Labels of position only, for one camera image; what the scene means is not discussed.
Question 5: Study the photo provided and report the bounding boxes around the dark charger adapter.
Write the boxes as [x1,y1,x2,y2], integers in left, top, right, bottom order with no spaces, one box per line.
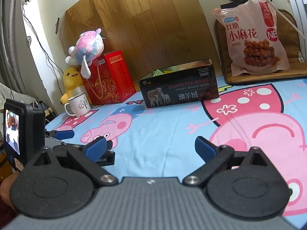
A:
[35,101,57,118]

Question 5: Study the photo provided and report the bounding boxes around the black wall cable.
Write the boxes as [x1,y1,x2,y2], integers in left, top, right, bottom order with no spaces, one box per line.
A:
[21,0,64,73]

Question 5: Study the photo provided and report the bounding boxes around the black box with sheep print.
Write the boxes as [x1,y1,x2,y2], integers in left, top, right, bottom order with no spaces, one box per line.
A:
[138,58,220,108]

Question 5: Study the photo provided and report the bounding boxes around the white wall cable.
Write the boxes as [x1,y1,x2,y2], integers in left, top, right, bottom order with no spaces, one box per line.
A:
[242,0,307,37]

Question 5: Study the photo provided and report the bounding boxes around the wooden board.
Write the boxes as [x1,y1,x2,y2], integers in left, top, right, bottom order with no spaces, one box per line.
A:
[56,0,222,101]

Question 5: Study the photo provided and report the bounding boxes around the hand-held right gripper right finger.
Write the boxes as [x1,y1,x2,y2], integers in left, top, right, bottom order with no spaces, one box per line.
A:
[183,136,276,186]

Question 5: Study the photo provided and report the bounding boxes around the large pink snack bag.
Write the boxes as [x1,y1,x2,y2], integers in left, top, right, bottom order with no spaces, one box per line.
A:
[213,0,290,76]

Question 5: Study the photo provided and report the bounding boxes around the red gift box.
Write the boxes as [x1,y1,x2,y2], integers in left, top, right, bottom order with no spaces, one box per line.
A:
[82,50,137,106]

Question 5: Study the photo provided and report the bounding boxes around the printed blue blanket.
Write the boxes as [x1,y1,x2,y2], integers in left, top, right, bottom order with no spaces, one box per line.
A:
[44,75,307,223]

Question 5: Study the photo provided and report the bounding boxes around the pastel plush toy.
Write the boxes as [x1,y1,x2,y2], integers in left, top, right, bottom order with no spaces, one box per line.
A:
[65,28,105,79]

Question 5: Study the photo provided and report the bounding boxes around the brown seat cushion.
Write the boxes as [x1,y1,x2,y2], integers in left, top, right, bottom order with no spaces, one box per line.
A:
[214,9,307,85]

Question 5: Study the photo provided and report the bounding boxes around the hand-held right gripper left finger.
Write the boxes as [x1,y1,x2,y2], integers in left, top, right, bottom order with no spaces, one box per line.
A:
[24,136,119,186]

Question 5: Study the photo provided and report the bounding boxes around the patterned grey cloth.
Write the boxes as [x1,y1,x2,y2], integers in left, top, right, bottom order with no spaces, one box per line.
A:
[0,81,36,106]

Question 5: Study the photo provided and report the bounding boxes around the person's left hand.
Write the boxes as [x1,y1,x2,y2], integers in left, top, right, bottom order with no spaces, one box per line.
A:
[0,172,20,208]

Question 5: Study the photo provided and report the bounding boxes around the grey curtain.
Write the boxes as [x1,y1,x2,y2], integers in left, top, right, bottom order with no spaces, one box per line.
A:
[0,0,27,96]

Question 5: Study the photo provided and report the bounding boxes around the white enamel mug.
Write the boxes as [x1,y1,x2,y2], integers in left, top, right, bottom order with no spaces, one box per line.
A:
[64,92,92,117]

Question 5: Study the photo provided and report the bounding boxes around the yellow duck plush toy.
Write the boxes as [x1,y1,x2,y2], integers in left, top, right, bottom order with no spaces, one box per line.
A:
[60,67,92,104]

